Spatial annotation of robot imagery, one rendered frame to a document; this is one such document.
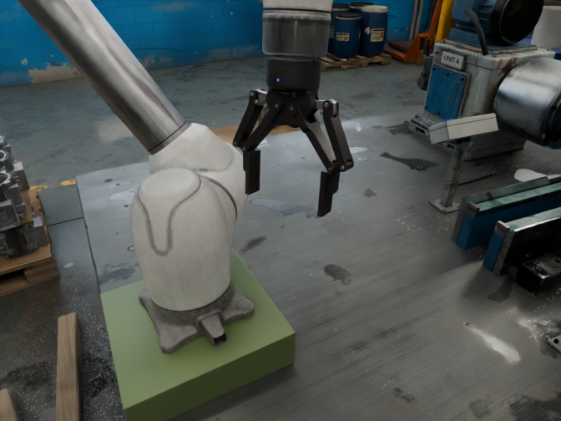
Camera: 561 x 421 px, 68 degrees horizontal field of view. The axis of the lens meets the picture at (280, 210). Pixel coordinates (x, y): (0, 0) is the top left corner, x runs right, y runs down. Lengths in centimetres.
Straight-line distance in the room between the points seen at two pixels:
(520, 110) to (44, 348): 204
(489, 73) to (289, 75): 107
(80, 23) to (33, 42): 525
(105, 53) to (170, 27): 543
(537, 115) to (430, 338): 81
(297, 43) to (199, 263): 37
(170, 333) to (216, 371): 11
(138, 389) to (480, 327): 67
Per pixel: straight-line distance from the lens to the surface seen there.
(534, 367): 95
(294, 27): 56
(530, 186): 128
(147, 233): 68
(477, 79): 159
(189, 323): 78
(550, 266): 111
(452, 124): 117
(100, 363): 198
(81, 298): 229
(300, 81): 57
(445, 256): 113
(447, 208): 132
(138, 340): 82
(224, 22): 649
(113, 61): 85
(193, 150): 83
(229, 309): 79
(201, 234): 68
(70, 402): 181
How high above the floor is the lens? 147
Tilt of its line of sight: 33 degrees down
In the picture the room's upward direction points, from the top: straight up
